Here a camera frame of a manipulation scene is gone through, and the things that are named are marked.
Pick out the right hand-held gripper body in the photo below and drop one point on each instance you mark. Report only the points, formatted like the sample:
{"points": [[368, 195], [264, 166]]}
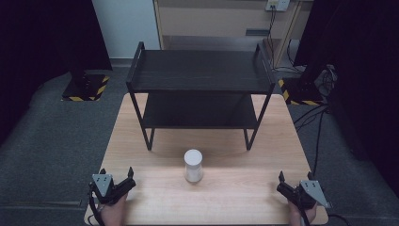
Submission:
{"points": [[306, 193]]}

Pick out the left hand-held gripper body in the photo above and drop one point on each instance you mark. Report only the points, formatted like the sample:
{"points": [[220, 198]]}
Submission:
{"points": [[108, 188]]}

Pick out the white cylindrical jar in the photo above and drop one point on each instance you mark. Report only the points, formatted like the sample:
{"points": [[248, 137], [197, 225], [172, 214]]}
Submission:
{"points": [[193, 166]]}

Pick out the black two-tier shelf rack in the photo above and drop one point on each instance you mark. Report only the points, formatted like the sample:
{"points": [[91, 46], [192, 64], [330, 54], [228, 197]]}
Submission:
{"points": [[200, 70]]}

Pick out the person's right hand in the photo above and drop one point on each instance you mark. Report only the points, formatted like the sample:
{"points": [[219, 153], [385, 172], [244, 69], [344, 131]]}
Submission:
{"points": [[296, 216]]}

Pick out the person's left hand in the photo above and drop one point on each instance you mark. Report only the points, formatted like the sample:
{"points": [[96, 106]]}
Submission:
{"points": [[113, 213]]}

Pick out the black stand base striped tape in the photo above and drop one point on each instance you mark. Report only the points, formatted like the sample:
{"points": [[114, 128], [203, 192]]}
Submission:
{"points": [[301, 92], [86, 89]]}

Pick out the black curtain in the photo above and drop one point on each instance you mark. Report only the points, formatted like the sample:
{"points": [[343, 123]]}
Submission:
{"points": [[363, 78], [44, 47]]}

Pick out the beige wooden cabinet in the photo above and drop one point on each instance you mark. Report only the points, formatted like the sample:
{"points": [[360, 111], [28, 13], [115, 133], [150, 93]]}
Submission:
{"points": [[213, 22]]}

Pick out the white wall socket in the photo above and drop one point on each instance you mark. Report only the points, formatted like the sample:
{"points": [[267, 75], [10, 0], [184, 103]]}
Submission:
{"points": [[277, 4]]}

